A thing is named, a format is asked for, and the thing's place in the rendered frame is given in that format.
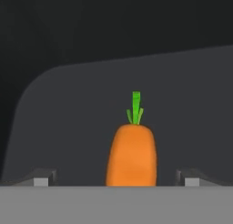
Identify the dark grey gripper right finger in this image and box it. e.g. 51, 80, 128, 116
176, 168, 233, 188

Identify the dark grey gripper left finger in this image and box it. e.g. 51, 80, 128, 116
0, 168, 58, 188

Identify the orange carrot with green top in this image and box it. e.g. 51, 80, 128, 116
105, 91, 158, 188

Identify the dark grey sink basin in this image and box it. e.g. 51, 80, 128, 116
0, 0, 233, 188

